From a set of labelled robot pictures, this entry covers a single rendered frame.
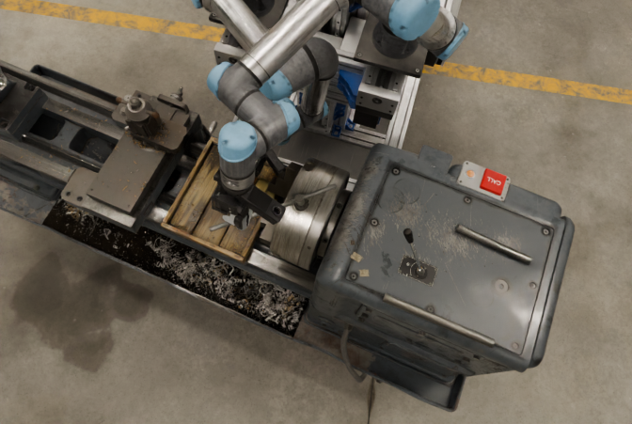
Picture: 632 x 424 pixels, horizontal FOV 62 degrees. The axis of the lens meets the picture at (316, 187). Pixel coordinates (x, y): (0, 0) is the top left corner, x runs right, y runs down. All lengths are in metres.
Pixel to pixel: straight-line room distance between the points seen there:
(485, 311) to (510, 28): 2.42
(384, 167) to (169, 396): 1.59
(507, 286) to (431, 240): 0.22
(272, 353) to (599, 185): 1.94
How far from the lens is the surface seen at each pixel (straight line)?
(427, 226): 1.41
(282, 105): 1.13
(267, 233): 1.52
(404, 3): 1.17
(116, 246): 2.21
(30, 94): 2.12
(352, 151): 2.63
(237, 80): 1.16
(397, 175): 1.45
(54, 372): 2.78
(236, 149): 1.03
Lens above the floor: 2.56
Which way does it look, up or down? 68 degrees down
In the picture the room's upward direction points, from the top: 6 degrees clockwise
